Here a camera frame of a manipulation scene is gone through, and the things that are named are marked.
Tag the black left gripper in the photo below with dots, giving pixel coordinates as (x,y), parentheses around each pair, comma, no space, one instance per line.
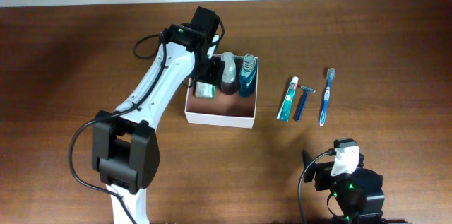
(215,74)

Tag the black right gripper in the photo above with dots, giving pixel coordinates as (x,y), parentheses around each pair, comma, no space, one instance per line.
(324,172)

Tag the green and white soap box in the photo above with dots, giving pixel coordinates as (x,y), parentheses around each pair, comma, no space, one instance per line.
(204,90)

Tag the clear bottle with purple liquid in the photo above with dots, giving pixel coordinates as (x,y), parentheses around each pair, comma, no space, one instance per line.
(228,83)

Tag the teal mouthwash bottle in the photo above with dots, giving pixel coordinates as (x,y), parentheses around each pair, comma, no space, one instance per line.
(247,76)

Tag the green and white toothpaste tube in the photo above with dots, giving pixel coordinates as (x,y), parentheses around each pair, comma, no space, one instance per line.
(285,109)

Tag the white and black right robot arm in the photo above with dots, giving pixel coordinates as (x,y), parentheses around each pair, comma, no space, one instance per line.
(357,190)

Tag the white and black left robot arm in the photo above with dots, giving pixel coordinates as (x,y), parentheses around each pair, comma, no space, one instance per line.
(125,151)

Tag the white cardboard box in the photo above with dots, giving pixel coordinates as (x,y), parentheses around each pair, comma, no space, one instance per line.
(222,110)

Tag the blue disposable razor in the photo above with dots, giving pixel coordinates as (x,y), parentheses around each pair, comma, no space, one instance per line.
(302,102)

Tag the blue and white toothbrush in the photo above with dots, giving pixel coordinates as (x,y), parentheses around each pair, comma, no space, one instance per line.
(329,76)

